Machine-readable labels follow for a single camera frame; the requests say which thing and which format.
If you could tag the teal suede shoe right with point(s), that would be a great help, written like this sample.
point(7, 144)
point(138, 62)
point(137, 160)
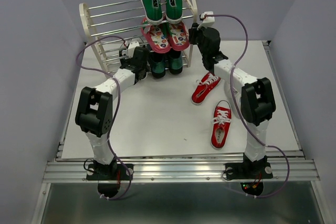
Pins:
point(175, 62)

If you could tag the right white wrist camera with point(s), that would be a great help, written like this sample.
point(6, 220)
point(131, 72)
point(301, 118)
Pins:
point(207, 19)

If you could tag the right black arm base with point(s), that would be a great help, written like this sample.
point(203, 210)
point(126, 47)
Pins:
point(251, 173)

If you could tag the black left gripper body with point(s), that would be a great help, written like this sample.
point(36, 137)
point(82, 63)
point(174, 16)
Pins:
point(145, 68)

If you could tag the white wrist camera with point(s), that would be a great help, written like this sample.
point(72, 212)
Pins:
point(207, 19)
point(131, 48)

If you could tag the pink patterned slipper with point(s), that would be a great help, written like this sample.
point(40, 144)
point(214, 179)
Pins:
point(156, 36)
point(178, 36)

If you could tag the pink patterned slipper left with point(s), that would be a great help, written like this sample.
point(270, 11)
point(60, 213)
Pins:
point(156, 36)

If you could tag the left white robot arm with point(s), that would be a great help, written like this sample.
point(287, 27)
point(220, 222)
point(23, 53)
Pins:
point(97, 106)

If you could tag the pink patterned slipper right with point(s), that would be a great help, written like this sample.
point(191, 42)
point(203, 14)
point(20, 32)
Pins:
point(178, 36)

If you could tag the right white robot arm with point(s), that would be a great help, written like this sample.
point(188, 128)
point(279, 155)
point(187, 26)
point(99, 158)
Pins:
point(252, 97)

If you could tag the green sneaker right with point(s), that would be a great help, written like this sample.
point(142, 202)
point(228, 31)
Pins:
point(174, 12)

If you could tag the teal suede shoe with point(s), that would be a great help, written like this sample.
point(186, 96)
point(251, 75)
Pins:
point(175, 62)
point(157, 64)

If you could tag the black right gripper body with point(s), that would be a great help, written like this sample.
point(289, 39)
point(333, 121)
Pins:
point(196, 36)

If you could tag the cream metal shoe shelf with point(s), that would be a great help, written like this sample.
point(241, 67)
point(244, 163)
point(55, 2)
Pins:
point(122, 19)

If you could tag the aluminium table frame rail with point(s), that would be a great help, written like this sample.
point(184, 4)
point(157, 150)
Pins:
point(167, 138)

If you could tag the green sneaker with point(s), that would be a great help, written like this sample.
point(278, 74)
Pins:
point(174, 12)
point(153, 11)

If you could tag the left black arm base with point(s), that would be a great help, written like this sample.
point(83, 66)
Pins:
point(114, 180)

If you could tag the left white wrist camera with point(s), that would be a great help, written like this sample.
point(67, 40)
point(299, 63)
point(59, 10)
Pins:
point(131, 48)

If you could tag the teal suede shoe left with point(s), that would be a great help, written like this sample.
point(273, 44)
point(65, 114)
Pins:
point(157, 64)

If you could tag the red canvas sneaker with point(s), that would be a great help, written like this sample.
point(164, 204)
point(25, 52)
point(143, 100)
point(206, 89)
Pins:
point(221, 123)
point(204, 87)

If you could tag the green sneaker left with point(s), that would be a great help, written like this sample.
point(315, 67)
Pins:
point(153, 11)

